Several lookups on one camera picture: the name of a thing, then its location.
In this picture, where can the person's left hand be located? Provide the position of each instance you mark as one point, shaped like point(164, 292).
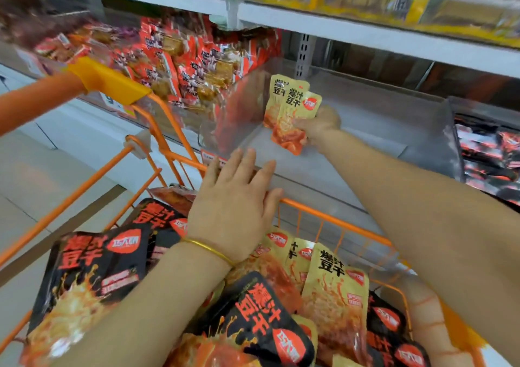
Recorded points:
point(236, 208)

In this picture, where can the person's right hand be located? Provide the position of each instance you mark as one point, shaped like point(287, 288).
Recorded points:
point(321, 123)

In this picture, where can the yellow orange snack packet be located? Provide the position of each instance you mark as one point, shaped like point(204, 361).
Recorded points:
point(280, 91)
point(292, 131)

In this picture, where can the pile of black orange snacks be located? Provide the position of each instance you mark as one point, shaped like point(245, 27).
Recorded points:
point(244, 322)

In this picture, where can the row of black orange snacks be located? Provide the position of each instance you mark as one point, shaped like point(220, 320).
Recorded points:
point(487, 160)

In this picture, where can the orange shopping cart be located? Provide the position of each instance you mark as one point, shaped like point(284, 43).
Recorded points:
point(41, 103)

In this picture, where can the person's left forearm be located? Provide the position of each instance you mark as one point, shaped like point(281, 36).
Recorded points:
point(138, 322)

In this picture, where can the person's right forearm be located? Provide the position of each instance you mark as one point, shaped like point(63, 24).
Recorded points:
point(439, 233)

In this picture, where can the person's right leg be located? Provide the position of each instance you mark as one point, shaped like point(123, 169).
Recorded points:
point(443, 330)

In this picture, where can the pile of red tan packets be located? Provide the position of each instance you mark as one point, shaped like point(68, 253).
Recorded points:
point(179, 62)

